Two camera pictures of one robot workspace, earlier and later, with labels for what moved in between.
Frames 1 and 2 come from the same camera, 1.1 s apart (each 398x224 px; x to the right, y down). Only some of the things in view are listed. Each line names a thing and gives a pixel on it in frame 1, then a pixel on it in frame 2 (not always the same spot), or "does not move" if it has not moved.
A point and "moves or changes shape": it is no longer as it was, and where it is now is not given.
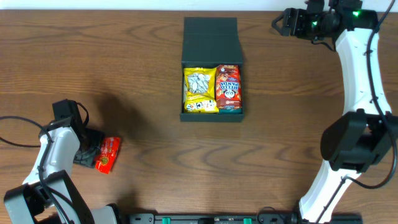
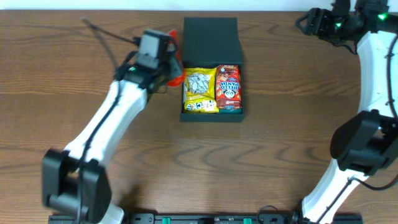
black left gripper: x=88 y=152 -> x=175 y=66
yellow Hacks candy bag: x=199 y=90 does not move
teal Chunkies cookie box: x=231 y=111 does not move
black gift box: x=208 y=42 does not move
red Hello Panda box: x=228 y=86 does not move
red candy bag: x=107 y=154 moves or changes shape
